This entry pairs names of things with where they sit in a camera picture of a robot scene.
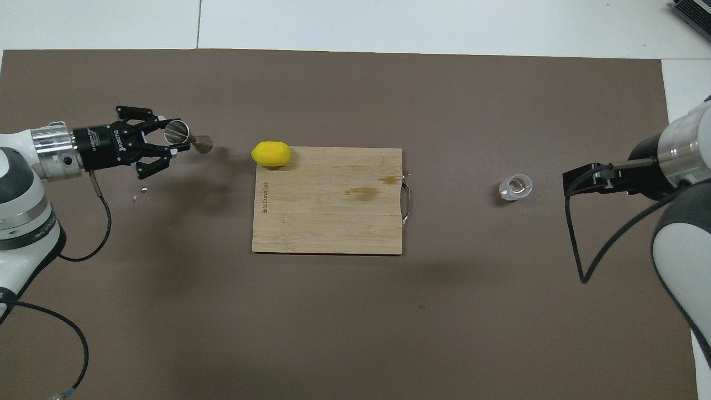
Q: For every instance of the yellow lemon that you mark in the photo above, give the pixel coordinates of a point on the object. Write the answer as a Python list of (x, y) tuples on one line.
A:
[(271, 154)]

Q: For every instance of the steel double jigger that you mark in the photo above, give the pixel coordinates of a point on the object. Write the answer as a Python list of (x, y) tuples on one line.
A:
[(178, 132)]

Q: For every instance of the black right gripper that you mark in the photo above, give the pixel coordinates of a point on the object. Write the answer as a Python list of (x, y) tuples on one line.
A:
[(647, 178)]

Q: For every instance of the small clear glass cup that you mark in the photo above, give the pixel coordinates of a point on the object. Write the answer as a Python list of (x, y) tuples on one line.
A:
[(516, 187)]

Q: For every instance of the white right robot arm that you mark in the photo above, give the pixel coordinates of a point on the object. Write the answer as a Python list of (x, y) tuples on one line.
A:
[(683, 261)]

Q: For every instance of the brown table mat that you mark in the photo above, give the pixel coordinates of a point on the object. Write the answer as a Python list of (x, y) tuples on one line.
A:
[(333, 333)]

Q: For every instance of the grey ribbed device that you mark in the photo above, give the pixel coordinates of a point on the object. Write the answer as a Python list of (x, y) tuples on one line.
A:
[(694, 14)]

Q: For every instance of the bamboo cutting board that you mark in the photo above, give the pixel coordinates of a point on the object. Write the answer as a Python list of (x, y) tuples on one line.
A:
[(328, 222)]

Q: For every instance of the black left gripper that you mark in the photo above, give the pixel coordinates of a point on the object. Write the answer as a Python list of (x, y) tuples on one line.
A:
[(97, 147)]

